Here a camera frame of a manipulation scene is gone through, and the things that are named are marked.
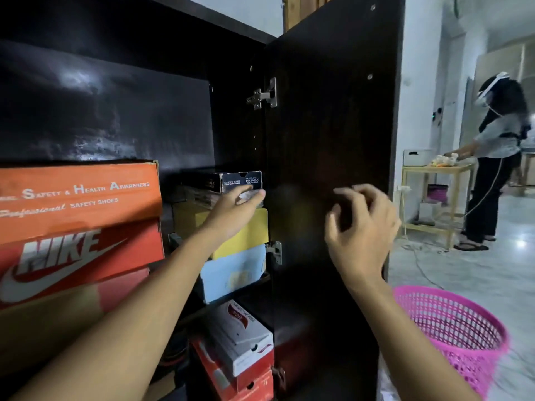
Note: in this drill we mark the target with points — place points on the person's right hand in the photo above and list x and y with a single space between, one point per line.
368 238

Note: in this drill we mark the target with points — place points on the person's left hand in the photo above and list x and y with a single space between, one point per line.
234 212

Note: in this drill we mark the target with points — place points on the yellow shoe box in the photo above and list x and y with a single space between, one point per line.
251 238

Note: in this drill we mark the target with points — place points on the small black shoebox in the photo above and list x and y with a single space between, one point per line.
209 179

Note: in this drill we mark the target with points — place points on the light blue shoebox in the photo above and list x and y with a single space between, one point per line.
234 275

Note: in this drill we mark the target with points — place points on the orange Nike shoebox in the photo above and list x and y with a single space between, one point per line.
138 246

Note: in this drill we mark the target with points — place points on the dark wooden cabinet door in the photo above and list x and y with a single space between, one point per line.
334 121

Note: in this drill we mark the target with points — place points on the white and red Skechers shoebox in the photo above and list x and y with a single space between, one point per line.
238 338

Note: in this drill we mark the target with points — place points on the dark wooden cabinet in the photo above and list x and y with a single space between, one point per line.
125 100

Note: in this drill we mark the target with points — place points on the red Skechers Gowalk shoebox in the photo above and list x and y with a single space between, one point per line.
209 367

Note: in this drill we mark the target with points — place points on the brown and red Skechers shoebox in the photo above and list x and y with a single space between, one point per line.
42 325

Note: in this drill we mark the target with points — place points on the person's left forearm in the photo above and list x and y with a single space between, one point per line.
125 329

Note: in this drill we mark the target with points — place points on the silver metal cabinet hinge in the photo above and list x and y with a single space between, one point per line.
263 96
279 377
275 251

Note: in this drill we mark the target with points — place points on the white storage box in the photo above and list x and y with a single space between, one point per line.
418 158

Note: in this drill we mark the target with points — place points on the white plastic container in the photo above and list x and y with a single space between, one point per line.
429 212

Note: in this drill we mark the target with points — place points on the pink plastic basin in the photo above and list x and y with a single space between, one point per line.
436 192

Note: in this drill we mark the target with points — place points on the light wooden table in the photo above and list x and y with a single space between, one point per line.
439 167

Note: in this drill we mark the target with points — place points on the small pale yellow objects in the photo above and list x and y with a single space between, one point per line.
443 161

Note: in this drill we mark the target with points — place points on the pink plastic basket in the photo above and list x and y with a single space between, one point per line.
459 329

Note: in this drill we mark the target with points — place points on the wooden bench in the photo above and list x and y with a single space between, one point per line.
527 167

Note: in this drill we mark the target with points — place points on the white headset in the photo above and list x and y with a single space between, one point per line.
487 93

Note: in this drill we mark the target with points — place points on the brown wooden room door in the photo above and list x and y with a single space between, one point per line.
301 10

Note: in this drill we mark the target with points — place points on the white wall plug adapter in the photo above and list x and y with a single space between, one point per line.
403 189

